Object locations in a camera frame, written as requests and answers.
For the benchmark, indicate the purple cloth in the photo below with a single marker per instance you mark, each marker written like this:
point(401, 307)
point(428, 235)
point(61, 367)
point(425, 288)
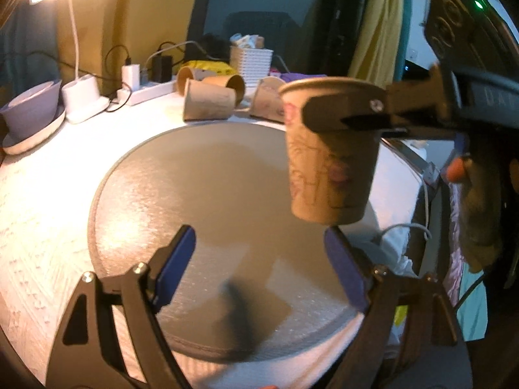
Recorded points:
point(302, 77)

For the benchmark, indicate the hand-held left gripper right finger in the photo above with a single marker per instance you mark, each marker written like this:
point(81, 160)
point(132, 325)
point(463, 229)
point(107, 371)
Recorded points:
point(345, 269)

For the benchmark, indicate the black charger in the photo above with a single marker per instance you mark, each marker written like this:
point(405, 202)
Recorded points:
point(161, 68)

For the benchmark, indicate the teal cloth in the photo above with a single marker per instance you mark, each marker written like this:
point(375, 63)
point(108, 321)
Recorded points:
point(472, 304)

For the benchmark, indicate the person's right hand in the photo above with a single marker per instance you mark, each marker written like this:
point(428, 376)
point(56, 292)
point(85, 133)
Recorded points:
point(480, 210)

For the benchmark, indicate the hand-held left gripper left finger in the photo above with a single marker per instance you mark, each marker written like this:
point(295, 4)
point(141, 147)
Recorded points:
point(179, 268)

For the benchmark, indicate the white desk lamp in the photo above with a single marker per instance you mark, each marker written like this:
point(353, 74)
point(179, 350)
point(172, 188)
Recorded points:
point(83, 97)

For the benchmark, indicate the white charger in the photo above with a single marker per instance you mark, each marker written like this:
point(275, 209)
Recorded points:
point(131, 75)

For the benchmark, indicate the yellow bag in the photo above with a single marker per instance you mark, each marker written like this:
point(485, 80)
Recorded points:
point(211, 66)

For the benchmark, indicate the white power strip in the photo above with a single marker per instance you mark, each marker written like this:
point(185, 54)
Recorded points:
point(152, 91)

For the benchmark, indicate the yellow curtain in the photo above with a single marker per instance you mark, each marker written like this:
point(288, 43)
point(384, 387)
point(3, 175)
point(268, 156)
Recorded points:
point(379, 28)

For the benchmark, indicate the purple bowl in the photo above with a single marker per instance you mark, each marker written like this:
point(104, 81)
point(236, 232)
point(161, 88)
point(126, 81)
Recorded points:
point(30, 107)

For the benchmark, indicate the printed brown paper cup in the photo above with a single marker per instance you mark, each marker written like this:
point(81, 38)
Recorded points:
point(328, 170)
point(265, 101)

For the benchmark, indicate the white ribbed basket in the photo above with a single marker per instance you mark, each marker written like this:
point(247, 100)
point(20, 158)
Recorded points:
point(251, 65)

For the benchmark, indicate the round grey mat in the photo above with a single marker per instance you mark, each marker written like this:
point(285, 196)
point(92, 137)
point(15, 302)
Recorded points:
point(227, 194)

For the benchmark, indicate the plain brown paper cup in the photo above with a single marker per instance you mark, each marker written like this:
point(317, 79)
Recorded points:
point(231, 83)
point(209, 101)
point(187, 76)

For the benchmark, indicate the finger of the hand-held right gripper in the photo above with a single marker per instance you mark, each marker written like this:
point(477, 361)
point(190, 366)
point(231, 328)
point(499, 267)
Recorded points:
point(340, 109)

